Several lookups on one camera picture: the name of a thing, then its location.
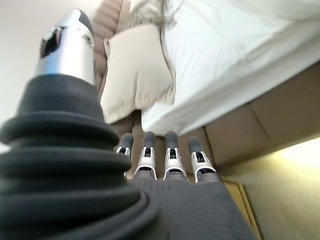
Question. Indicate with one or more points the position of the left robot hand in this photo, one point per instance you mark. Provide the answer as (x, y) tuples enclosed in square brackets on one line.
[(75, 187)]

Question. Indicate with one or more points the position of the white duvet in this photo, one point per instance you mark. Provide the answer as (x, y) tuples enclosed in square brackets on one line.
[(250, 10)]

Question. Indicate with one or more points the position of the white bed sheet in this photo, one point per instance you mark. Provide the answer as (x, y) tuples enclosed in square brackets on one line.
[(225, 62)]

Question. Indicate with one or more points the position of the large beige pillow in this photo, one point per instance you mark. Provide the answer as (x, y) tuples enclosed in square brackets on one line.
[(137, 75)]

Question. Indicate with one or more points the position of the woven fringed cushion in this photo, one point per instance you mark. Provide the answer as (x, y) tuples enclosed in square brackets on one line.
[(155, 12)]

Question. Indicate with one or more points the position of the brown upholstered bed frame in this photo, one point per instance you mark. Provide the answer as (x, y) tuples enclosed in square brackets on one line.
[(250, 130)]

